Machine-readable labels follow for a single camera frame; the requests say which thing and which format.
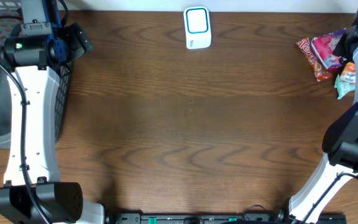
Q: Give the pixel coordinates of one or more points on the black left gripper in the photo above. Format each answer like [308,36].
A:
[34,26]

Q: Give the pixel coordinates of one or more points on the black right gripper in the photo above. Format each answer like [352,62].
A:
[342,50]

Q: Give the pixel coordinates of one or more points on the purple snack packet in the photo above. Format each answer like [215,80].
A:
[323,48]

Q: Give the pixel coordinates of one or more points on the small orange box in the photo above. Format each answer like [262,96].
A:
[349,73]

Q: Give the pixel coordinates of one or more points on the orange red snack bar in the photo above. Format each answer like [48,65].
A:
[319,71]

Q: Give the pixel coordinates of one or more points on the teal snack wrapper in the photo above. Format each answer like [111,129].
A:
[343,87]

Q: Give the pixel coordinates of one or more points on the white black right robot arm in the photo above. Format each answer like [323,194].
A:
[339,163]

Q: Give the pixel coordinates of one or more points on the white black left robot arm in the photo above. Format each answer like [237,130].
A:
[35,57]

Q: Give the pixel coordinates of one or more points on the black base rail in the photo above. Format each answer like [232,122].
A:
[136,218]

